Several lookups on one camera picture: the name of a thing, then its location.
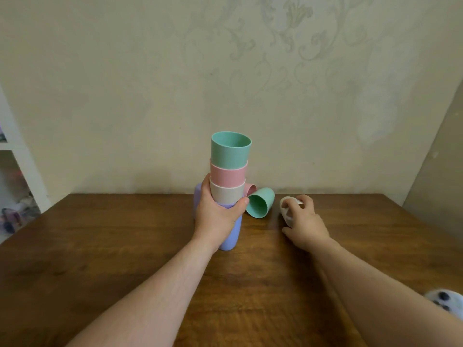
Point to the person's right thumb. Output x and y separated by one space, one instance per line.
288 233

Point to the green plastic cup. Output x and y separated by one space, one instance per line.
230 151
260 204

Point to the pink plastic cup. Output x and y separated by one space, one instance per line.
250 189
228 175

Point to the person's right hand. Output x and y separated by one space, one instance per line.
307 225

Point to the white plastic cup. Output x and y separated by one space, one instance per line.
288 215

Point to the person's left forearm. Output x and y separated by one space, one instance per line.
152 296

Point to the white dotted clothing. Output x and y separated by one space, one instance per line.
446 301

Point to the white shelf unit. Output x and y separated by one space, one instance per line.
25 166

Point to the person's left thumb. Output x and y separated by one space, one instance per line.
238 209

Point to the colourful clutter on shelf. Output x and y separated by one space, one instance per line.
16 213

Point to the person's right forearm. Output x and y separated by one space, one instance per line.
376 296

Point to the person's left hand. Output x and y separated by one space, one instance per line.
213 218

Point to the purple plastic cup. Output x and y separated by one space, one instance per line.
197 200
231 233

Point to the beige plastic cup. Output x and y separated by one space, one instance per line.
228 193

